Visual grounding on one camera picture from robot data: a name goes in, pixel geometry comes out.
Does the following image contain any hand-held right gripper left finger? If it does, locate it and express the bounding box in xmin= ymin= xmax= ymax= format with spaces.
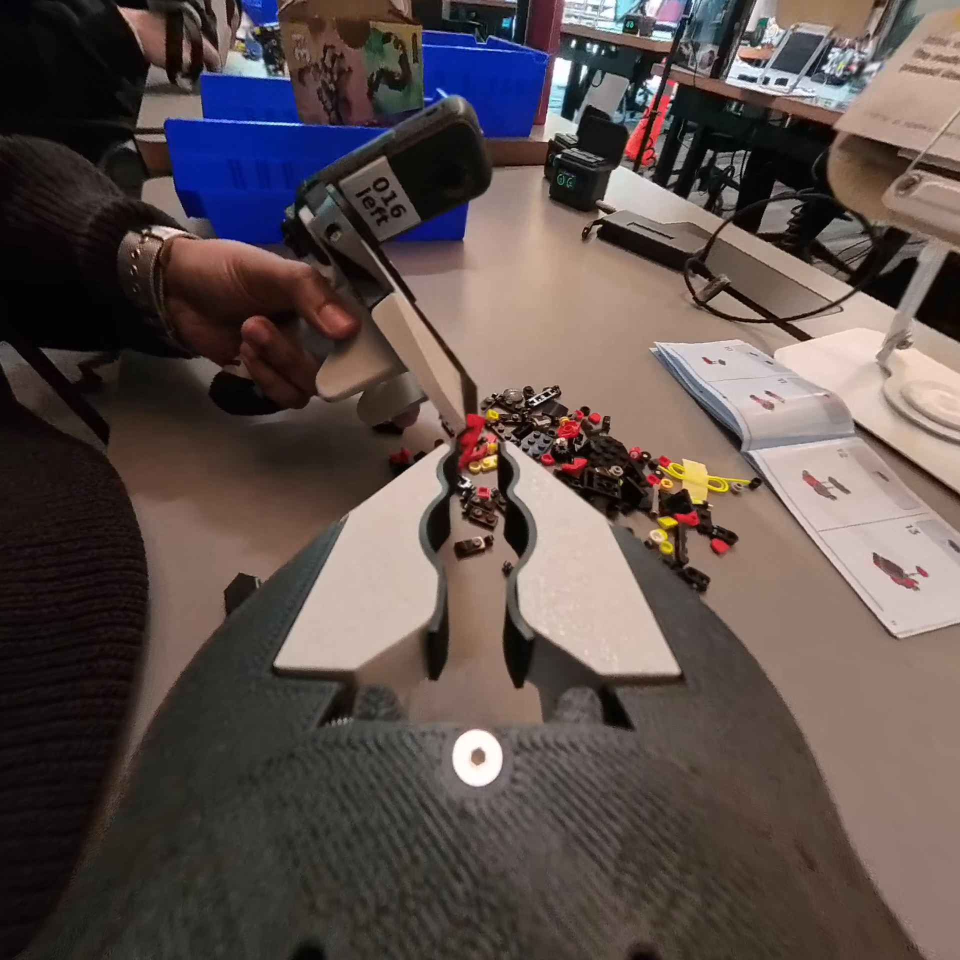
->
xmin=272 ymin=441 xmax=462 ymax=697

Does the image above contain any wristwatch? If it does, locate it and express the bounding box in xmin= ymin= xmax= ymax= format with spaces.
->
xmin=116 ymin=225 xmax=202 ymax=335

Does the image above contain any neon yellow lego string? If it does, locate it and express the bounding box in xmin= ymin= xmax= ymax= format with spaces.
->
xmin=663 ymin=462 xmax=753 ymax=496

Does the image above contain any person's left forearm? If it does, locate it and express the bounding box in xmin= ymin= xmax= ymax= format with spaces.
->
xmin=0 ymin=135 xmax=189 ymax=354

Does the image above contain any black cable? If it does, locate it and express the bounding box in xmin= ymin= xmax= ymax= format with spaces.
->
xmin=684 ymin=191 xmax=912 ymax=325

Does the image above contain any black flat device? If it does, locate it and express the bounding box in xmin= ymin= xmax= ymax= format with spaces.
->
xmin=594 ymin=210 xmax=725 ymax=273

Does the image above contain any background desk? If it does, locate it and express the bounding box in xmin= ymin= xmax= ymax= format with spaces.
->
xmin=651 ymin=63 xmax=852 ymax=196

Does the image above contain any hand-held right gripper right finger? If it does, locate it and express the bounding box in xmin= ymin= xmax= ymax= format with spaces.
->
xmin=498 ymin=441 xmax=684 ymax=711

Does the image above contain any blue plastic bin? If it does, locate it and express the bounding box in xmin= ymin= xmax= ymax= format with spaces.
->
xmin=198 ymin=30 xmax=550 ymax=140
xmin=163 ymin=116 xmax=471 ymax=245

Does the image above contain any person's black knit sweater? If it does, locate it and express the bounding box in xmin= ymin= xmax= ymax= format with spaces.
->
xmin=0 ymin=367 xmax=151 ymax=960

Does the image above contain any white stand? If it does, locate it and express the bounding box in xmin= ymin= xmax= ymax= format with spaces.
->
xmin=772 ymin=131 xmax=960 ymax=496

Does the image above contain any printed cardboard box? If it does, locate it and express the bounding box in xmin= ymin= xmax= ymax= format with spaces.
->
xmin=277 ymin=0 xmax=425 ymax=126

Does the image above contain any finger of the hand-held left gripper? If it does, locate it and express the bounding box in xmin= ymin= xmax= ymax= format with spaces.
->
xmin=371 ymin=291 xmax=480 ymax=438

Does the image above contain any lego instruction booklet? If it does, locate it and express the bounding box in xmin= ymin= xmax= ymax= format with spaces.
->
xmin=651 ymin=339 xmax=960 ymax=640

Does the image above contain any tablet on stand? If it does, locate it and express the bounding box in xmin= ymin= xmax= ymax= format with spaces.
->
xmin=761 ymin=22 xmax=834 ymax=91

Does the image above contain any paper sign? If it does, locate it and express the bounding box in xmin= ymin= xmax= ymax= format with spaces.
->
xmin=834 ymin=7 xmax=960 ymax=151

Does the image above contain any person's left hand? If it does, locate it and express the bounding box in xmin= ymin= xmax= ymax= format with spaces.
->
xmin=166 ymin=238 xmax=363 ymax=411

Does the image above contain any pile of lego pieces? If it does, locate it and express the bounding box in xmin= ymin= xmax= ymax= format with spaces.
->
xmin=388 ymin=386 xmax=762 ymax=594

